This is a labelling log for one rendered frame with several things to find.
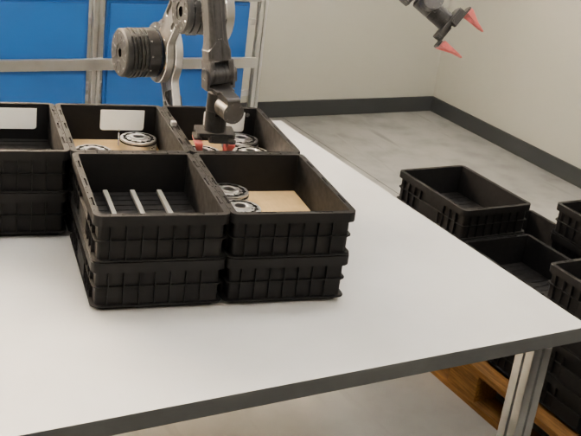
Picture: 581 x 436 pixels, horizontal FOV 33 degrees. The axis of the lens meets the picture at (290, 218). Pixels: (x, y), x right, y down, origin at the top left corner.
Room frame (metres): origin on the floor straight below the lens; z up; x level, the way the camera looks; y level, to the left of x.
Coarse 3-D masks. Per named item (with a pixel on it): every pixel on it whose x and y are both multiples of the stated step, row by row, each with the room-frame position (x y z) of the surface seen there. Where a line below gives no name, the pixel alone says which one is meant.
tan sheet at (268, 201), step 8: (256, 192) 2.41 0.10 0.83; (264, 192) 2.42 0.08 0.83; (272, 192) 2.43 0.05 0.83; (280, 192) 2.43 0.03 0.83; (288, 192) 2.44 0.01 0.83; (248, 200) 2.35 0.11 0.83; (256, 200) 2.36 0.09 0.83; (264, 200) 2.36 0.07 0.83; (272, 200) 2.37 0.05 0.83; (280, 200) 2.38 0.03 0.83; (288, 200) 2.39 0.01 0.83; (296, 200) 2.39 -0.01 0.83; (264, 208) 2.31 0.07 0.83; (272, 208) 2.31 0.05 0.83; (280, 208) 2.32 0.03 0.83; (288, 208) 2.33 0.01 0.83; (296, 208) 2.33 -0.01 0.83; (304, 208) 2.34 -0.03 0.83
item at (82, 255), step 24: (72, 240) 2.22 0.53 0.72; (96, 264) 1.90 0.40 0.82; (120, 264) 1.91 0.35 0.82; (144, 264) 1.93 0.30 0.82; (168, 264) 1.95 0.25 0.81; (192, 264) 1.97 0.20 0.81; (216, 264) 1.99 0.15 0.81; (96, 288) 1.90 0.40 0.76; (120, 288) 1.93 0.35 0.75; (144, 288) 1.95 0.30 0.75; (168, 288) 1.97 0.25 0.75; (192, 288) 1.99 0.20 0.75; (216, 288) 2.01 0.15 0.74
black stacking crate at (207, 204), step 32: (96, 160) 2.27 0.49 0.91; (128, 160) 2.30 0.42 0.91; (160, 160) 2.33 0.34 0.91; (96, 192) 2.27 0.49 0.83; (128, 192) 2.30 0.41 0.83; (192, 192) 2.27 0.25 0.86; (96, 256) 1.91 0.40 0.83; (128, 256) 1.93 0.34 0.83; (160, 256) 1.96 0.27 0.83; (192, 256) 1.98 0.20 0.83; (224, 256) 2.01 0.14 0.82
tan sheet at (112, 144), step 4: (76, 140) 2.63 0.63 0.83; (80, 140) 2.64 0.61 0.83; (84, 140) 2.64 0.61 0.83; (88, 140) 2.65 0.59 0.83; (92, 140) 2.65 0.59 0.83; (96, 140) 2.66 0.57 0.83; (100, 140) 2.66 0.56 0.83; (104, 140) 2.66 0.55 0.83; (108, 140) 2.67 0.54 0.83; (112, 140) 2.67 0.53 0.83; (116, 140) 2.68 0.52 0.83; (76, 144) 2.60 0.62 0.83; (80, 144) 2.60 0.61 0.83; (100, 144) 2.62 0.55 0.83; (104, 144) 2.63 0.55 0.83; (108, 144) 2.63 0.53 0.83; (112, 144) 2.64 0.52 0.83; (116, 144) 2.64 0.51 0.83; (112, 148) 2.61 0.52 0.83; (116, 148) 2.61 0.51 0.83; (156, 148) 2.66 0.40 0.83
